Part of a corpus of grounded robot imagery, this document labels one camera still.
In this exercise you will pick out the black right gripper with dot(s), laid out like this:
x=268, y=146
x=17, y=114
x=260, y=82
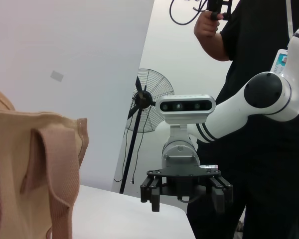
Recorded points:
x=184, y=184

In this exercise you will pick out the khaki canvas food bag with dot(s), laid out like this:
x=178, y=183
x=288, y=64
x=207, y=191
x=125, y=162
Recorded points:
x=27, y=174

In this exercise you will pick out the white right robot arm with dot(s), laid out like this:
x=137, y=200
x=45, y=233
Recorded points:
x=229, y=117

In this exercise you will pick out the person's bare forearm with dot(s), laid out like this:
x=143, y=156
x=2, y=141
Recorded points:
x=211, y=46

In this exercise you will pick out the person's bare hand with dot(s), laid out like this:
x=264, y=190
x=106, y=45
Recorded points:
x=206, y=23

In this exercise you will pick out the person in black shirt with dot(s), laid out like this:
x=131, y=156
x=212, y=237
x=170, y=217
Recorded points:
x=264, y=161

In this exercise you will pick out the black standing fan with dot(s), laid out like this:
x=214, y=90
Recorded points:
x=149, y=99

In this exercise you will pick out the white ID badge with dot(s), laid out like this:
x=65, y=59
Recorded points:
x=279, y=62

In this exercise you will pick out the pale tape patch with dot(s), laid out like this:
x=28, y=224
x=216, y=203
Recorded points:
x=57, y=76

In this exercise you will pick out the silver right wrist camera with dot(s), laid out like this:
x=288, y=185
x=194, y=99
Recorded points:
x=187, y=105

